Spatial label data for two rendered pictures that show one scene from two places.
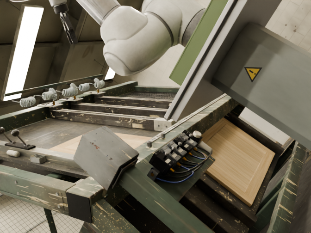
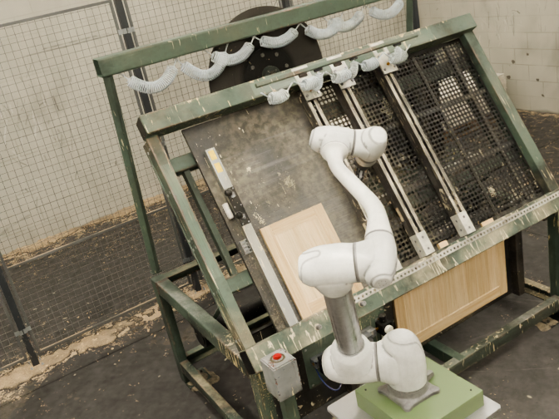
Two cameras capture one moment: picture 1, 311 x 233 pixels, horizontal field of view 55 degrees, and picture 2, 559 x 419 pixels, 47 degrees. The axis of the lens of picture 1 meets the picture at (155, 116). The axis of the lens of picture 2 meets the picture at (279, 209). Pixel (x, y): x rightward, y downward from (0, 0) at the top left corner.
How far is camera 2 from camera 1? 2.54 m
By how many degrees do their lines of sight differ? 50
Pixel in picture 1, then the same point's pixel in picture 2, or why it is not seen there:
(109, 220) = (259, 388)
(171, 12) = (390, 379)
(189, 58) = (370, 406)
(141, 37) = (351, 381)
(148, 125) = not seen: hidden behind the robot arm
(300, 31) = not seen: outside the picture
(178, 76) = (359, 398)
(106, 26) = (335, 359)
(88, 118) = not seen: hidden behind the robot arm
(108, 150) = (282, 387)
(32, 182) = (228, 313)
